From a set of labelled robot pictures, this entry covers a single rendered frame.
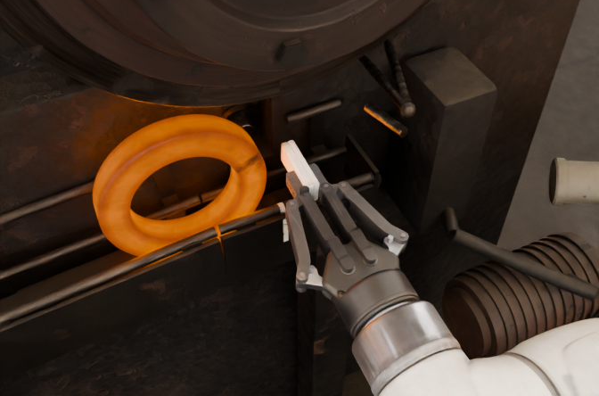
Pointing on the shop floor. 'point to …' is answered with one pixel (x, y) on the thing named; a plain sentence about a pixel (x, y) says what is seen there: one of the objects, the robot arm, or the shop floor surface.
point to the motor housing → (519, 297)
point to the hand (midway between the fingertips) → (299, 170)
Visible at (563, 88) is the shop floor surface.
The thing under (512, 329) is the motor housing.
